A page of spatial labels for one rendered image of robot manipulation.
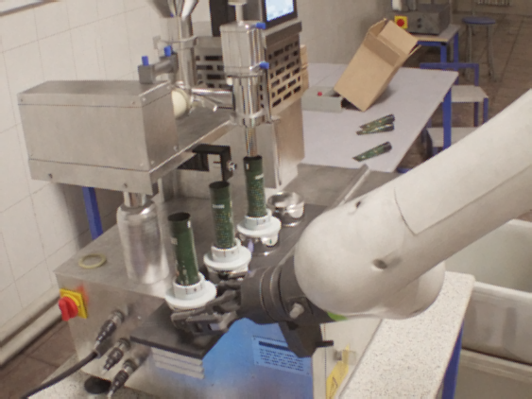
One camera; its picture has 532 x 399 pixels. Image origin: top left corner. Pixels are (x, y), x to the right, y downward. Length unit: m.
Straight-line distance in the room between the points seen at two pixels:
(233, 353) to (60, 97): 0.47
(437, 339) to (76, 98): 0.84
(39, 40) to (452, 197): 2.31
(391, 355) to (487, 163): 0.79
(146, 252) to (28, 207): 1.73
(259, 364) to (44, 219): 1.93
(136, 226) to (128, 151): 0.12
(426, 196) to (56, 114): 0.64
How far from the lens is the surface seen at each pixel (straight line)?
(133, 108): 0.94
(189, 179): 1.35
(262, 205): 1.06
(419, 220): 0.59
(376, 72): 2.72
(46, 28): 2.77
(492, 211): 0.59
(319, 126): 2.62
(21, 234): 2.73
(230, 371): 1.05
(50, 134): 1.07
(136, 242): 1.04
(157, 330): 0.93
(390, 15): 5.41
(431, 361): 1.30
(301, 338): 0.85
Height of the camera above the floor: 1.56
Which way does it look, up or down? 24 degrees down
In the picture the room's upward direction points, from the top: 5 degrees counter-clockwise
